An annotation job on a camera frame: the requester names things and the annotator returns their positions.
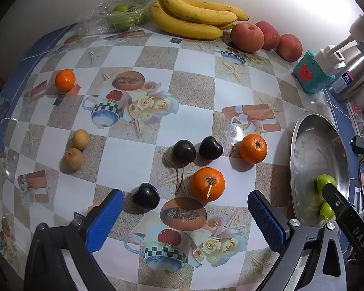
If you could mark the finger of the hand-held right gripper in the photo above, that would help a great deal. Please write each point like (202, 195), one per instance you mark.
(348, 218)

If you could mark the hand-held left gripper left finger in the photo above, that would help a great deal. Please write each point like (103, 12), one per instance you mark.
(104, 221)

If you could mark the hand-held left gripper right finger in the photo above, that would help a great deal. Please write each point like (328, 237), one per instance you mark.
(265, 221)

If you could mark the green jujube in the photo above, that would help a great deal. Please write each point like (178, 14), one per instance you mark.
(324, 182)
(326, 212)

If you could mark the tangerine with stem stick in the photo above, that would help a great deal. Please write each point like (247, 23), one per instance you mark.
(207, 184)

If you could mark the brown longan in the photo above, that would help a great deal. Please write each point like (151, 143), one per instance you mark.
(73, 158)

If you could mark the stainless steel bowl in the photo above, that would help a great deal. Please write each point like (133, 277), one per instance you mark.
(309, 157)

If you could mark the dark cherry with stem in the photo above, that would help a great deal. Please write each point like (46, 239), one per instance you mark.
(184, 154)

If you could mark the black charger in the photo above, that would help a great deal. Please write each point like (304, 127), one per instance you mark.
(360, 144)

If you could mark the yellowish longan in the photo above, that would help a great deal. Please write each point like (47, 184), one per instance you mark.
(80, 139)

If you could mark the teal plastic box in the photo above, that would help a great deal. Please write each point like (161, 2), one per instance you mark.
(309, 77)

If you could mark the small tangerine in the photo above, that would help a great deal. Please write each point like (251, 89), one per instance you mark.
(65, 80)

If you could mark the stainless steel thermos jug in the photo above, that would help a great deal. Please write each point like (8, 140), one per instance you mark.
(356, 69)

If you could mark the white power strip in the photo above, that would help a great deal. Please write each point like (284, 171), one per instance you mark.
(332, 59)

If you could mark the red apple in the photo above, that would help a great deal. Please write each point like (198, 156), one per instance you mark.
(289, 47)
(271, 35)
(247, 37)

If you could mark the printed checkered tablecloth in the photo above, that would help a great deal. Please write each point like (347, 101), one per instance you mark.
(200, 57)

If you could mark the clear bag of green jujubes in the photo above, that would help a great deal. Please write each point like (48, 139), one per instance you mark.
(121, 16)

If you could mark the yellow banana bunch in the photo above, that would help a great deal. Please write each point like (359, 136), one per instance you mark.
(182, 24)

